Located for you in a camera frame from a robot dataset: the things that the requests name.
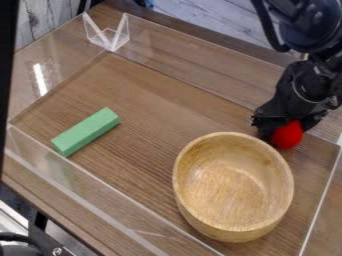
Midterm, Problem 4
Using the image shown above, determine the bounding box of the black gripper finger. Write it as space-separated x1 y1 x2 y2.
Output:
300 111 329 131
258 118 287 140

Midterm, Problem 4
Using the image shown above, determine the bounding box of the red plush strawberry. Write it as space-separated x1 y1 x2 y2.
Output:
271 120 303 149

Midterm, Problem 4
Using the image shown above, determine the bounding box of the clear acrylic corner bracket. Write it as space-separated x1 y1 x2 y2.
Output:
81 13 129 52

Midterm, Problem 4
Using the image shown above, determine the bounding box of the clear acrylic tray wall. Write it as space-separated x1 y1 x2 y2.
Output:
3 126 223 256

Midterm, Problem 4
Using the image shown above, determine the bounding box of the black table leg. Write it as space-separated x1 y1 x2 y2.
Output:
28 211 76 256

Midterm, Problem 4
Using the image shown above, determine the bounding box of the wooden bowl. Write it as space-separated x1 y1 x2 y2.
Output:
172 132 294 243

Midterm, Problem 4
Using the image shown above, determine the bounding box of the green rectangular block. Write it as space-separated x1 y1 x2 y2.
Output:
51 107 120 157

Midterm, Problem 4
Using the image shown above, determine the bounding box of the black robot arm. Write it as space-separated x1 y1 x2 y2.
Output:
250 0 342 141

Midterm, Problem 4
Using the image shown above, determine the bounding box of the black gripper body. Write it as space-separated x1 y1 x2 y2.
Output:
251 93 334 127

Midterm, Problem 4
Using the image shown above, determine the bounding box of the black cable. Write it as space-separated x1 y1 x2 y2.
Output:
0 229 35 248

